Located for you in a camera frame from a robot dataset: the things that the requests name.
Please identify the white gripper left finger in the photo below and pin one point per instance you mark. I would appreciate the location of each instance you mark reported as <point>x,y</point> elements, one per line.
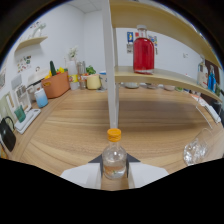
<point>86,175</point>

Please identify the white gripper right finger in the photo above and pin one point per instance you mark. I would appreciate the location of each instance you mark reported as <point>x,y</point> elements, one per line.
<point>143,173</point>

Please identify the clear bottle with orange cap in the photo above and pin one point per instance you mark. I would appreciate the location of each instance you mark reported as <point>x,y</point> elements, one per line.
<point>114,160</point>

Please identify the blue and white cup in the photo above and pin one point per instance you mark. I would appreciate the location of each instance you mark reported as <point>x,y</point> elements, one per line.
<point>41,98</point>

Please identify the green cup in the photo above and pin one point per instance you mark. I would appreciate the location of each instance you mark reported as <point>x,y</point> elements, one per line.
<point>20,114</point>

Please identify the yellow cup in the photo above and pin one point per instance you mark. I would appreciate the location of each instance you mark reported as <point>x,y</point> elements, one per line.
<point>93,82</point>

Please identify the clear glass with ice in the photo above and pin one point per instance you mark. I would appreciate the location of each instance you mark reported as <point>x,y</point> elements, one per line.
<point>195,153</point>

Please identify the white tray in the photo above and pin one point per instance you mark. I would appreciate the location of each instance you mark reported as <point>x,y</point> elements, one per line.
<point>28,120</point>

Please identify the black bag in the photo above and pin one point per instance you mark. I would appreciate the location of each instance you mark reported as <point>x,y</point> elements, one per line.
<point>7,135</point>

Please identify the white pouch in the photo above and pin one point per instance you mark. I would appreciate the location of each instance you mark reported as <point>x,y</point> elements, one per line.
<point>208,110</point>

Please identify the orange storage basket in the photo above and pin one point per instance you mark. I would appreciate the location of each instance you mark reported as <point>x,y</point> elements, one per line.
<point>56,86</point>

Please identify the two-tier wood and white rack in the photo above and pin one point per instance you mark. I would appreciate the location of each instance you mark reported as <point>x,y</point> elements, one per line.
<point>160,76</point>

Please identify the white vase with flowers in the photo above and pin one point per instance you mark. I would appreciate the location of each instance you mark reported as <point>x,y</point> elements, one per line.
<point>72,71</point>

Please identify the green potted plant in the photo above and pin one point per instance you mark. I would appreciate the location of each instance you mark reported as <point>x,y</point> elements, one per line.
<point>90,70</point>

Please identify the white box appliance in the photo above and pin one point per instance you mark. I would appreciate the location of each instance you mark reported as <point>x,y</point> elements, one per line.
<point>36,78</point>

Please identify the red liquid glass bottle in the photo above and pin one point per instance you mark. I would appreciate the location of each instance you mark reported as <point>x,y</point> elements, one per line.
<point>143,53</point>

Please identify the blue wall poster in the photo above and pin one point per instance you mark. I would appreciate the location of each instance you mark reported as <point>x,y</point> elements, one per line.
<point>130,37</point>

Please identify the wooden wall shelf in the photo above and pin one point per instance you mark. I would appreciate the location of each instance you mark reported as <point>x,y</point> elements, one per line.
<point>31,41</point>

